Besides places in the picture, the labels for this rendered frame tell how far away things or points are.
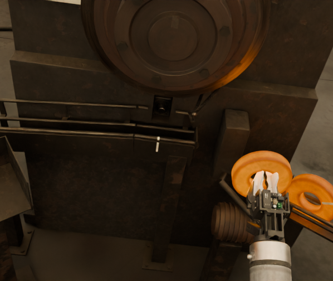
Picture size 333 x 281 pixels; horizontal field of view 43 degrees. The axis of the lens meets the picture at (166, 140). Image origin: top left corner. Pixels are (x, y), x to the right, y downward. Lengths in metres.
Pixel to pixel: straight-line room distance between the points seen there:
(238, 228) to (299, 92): 0.47
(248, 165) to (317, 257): 1.09
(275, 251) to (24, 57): 0.92
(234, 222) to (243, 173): 0.34
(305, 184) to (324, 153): 1.36
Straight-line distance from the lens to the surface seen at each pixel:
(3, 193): 1.33
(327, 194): 1.25
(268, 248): 0.97
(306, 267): 2.05
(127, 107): 1.36
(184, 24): 0.99
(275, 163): 1.08
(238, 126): 1.29
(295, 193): 1.29
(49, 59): 1.36
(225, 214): 1.39
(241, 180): 1.11
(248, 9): 1.06
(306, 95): 1.39
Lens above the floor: 1.60
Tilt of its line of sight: 43 degrees down
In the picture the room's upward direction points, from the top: 9 degrees clockwise
